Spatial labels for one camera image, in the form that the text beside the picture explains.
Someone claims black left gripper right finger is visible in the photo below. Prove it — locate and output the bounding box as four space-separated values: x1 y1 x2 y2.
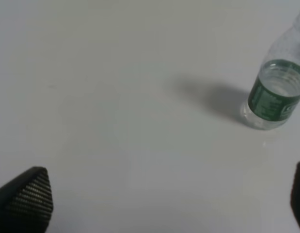
290 162 300 228

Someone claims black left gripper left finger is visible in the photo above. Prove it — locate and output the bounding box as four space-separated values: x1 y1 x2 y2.
0 166 53 233

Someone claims clear green-label water bottle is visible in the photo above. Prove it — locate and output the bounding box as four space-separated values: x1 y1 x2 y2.
241 12 300 130

